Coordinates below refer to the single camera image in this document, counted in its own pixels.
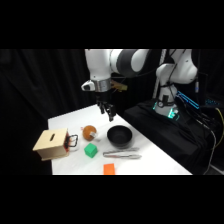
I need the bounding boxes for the wooden box with slot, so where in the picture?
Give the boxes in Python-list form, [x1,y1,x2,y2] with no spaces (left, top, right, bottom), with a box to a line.
[32,127,70,162]

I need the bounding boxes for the brown potato with white tag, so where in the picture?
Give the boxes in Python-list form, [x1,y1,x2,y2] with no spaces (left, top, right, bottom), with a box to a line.
[81,124,100,141]

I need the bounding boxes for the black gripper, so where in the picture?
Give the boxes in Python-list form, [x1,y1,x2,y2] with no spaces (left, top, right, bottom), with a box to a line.
[94,88,117,123]

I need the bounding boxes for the silver metal tongs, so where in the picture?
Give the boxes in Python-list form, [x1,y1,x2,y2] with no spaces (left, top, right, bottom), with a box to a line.
[102,147,143,160]

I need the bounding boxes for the blue lit device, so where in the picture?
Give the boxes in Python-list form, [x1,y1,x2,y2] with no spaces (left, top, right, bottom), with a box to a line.
[175,90,201,110]

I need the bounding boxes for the yellow cable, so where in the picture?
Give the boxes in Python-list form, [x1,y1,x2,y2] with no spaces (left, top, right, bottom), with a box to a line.
[211,107,224,153]

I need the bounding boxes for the black robot stand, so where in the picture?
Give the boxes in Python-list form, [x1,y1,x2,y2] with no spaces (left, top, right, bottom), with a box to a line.
[122,99,224,176]

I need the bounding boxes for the green cube block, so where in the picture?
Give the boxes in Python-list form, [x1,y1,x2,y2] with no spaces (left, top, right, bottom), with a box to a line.
[83,142,99,159]

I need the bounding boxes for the orange block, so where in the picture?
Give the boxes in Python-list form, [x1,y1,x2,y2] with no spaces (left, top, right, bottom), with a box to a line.
[102,162,117,176]

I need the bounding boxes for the black bowl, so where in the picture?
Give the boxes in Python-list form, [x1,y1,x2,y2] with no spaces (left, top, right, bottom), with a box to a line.
[106,125,134,148]

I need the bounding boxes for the tan wrist cable bracket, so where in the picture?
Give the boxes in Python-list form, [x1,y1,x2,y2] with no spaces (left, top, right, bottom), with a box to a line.
[110,79,129,93]

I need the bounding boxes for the black wire handle holder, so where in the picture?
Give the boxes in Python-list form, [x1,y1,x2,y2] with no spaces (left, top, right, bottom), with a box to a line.
[64,133,80,150]

